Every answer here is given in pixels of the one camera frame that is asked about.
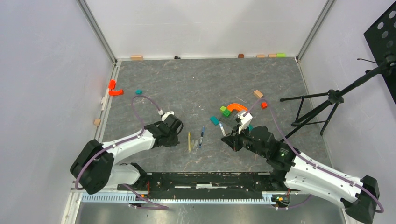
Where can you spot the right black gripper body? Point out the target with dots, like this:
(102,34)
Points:
(243,140)

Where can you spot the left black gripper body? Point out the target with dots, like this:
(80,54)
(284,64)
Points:
(173,139)

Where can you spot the blue white pen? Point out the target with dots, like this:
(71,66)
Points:
(222,129)

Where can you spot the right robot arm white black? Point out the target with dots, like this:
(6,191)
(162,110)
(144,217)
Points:
(293,169)

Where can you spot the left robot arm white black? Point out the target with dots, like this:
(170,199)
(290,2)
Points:
(99,164)

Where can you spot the yellow pen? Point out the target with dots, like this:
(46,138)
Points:
(189,142)

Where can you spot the dark blue pen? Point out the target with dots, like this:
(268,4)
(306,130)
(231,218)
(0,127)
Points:
(201,137)

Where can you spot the grey lego baseplate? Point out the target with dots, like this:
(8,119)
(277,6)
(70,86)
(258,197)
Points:
(230,120)

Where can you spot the teal block centre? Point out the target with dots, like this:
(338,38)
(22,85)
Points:
(214,120)

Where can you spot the green lego brick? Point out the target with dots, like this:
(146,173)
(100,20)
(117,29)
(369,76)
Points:
(224,111)

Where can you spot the orange curved block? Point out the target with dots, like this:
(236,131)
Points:
(237,107)

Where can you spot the small red cube right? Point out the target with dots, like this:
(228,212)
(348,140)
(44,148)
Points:
(264,105)

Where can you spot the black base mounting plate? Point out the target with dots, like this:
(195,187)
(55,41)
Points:
(208,185)

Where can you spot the tan wooden block right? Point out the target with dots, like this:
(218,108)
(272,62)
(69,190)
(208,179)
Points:
(258,94)

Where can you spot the red curved block left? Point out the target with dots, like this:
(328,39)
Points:
(116,92)

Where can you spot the red block upper left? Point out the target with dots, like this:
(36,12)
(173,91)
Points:
(112,84)

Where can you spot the black tripod stand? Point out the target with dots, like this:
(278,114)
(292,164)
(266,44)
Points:
(335,97)

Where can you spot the tan block back left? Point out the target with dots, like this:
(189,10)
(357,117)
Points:
(136,57)

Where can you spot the black perforated panel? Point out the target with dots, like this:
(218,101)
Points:
(381,39)

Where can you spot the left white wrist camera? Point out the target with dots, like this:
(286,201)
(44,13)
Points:
(164,115)

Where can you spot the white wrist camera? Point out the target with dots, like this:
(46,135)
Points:
(243,118)
(164,115)

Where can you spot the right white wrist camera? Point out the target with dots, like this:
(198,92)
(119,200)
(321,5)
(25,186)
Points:
(243,118)

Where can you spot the toothed aluminium rail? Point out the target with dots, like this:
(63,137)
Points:
(132,198)

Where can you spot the tan block left rail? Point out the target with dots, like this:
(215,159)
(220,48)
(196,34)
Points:
(97,122)

